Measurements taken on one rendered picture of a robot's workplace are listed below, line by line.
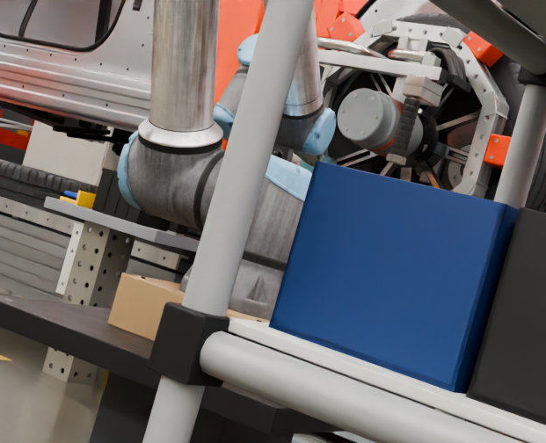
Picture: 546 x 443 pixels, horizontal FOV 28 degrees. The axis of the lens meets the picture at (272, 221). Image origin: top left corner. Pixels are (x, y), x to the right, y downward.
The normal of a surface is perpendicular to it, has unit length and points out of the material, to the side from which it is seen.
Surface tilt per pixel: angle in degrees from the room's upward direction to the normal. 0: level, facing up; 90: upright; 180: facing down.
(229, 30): 90
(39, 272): 90
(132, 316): 90
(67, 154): 90
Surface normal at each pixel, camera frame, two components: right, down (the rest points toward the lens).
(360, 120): -0.58, -0.17
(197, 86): 0.51, 0.40
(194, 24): 0.29, 0.44
